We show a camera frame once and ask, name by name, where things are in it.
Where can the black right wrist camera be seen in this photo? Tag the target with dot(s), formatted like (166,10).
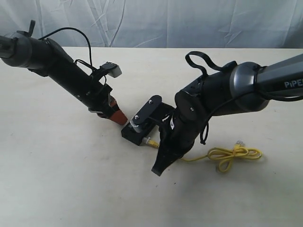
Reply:
(154,111)

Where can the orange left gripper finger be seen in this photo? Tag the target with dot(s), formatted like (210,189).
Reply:
(118,116)

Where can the black rectangular box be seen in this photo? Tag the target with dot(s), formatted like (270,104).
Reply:
(136,135)

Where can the grey wrinkled backdrop cloth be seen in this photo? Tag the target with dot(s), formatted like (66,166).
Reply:
(161,23)

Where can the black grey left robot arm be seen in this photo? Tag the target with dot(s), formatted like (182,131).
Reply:
(47,58)

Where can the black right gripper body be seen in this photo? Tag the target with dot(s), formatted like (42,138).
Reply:
(177,136)

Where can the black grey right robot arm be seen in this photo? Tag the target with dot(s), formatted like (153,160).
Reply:
(231,89)

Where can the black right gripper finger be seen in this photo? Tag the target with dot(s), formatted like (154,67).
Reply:
(165,157)

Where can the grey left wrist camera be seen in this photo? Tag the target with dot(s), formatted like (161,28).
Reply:
(111,69)

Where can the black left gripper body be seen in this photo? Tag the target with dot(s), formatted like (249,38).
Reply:
(97,99)

